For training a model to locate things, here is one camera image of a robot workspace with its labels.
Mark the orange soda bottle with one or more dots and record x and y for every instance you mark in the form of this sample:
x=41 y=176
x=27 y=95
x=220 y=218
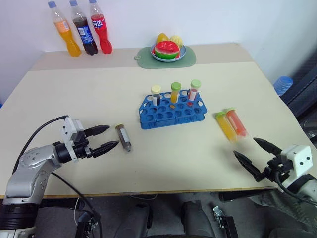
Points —
x=68 y=37

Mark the dark liquid test tube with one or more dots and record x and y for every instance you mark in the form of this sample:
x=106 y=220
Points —
x=124 y=138

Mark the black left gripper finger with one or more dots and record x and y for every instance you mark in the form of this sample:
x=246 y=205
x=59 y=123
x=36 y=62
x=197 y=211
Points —
x=97 y=130
x=106 y=147

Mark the stack of blue cups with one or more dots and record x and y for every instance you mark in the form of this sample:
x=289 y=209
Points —
x=283 y=85

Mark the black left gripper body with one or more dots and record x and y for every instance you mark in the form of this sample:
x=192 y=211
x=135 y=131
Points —
x=81 y=148

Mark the yellow-capped tube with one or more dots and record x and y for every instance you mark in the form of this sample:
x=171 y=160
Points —
x=156 y=95

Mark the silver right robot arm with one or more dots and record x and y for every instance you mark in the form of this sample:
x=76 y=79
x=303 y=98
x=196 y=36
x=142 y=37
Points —
x=305 y=188

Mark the green silicone mat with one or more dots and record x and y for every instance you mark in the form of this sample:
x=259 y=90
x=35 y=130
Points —
x=190 y=60

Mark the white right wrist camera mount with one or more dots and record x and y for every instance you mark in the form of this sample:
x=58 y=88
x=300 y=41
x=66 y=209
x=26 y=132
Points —
x=298 y=158

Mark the black chair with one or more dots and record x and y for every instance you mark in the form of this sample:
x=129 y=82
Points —
x=303 y=91

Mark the green-capped red tube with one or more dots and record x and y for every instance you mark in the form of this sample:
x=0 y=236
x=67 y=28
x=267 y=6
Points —
x=194 y=90

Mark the metal clamp bracket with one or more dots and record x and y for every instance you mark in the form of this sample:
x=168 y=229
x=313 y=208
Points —
x=223 y=220

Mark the blue test tube rack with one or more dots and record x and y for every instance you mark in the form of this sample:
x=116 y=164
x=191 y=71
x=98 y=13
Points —
x=161 y=121

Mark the pale yellow toy fruit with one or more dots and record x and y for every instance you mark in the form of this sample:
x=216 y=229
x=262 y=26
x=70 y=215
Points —
x=177 y=40

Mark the cola bottle blue label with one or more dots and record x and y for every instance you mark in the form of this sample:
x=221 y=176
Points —
x=85 y=34

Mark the toy watermelon slice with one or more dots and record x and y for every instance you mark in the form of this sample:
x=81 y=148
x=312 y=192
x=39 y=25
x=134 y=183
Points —
x=166 y=49

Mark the black frame under table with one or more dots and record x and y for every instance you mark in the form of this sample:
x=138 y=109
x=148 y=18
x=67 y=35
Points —
x=86 y=225

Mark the orange liquid tube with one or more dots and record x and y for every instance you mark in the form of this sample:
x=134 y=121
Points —
x=237 y=124

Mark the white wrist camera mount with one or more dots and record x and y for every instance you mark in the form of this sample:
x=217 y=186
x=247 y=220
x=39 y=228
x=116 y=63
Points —
x=298 y=158
x=68 y=129

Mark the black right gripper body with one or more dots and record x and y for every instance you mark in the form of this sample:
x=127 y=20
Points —
x=275 y=171

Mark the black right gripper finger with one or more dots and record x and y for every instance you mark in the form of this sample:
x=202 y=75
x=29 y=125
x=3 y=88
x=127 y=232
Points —
x=270 y=148
x=250 y=164

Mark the dark rounded shape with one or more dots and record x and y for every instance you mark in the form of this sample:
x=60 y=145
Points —
x=196 y=220

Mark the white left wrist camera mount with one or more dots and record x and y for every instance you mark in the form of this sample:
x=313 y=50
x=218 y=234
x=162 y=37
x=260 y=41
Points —
x=68 y=129

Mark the red soda bottle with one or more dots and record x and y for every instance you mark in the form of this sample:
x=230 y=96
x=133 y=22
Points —
x=102 y=32

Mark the blue plate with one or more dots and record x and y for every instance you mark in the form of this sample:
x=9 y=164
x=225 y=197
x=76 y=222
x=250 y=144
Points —
x=182 y=53

